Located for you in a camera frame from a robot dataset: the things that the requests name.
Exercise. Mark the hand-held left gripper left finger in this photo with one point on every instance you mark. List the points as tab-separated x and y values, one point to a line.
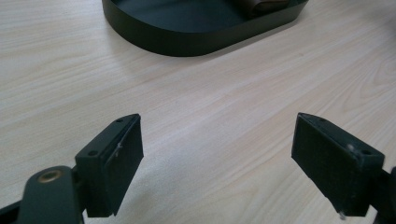
109	168

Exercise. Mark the brown leather zip pouch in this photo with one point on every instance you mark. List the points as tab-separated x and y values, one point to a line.
267	5

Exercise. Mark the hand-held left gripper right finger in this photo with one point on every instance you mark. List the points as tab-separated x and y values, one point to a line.
336	168

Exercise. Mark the dark oval tray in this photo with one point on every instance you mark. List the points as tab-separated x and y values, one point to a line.
186	34

